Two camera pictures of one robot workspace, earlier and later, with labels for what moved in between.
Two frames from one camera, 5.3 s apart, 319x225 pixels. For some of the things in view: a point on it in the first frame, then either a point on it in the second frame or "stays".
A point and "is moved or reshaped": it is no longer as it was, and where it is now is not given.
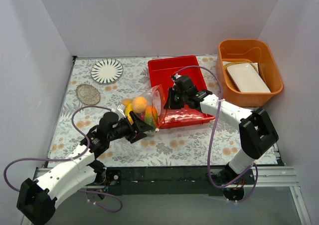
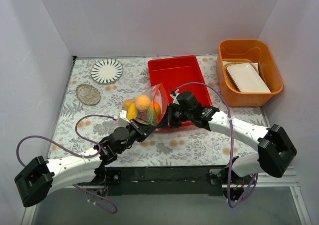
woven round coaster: (87, 94) stays
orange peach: (139, 105) is moved or reshaped
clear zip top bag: (149, 105) stays
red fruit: (142, 116) is moved or reshaped
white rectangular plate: (247, 79) stays
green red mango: (151, 116) is moved or reshaped
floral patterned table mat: (97, 85) stays
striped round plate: (106, 71) stays
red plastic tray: (160, 70) stays
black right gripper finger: (174, 101) to (167, 120)
